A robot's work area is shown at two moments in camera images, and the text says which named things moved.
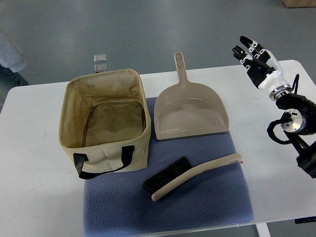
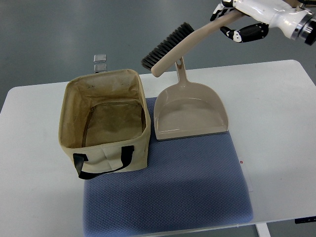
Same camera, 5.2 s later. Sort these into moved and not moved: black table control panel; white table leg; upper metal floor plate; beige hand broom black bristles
Moved: beige hand broom black bristles
Not moved: upper metal floor plate; white table leg; black table control panel
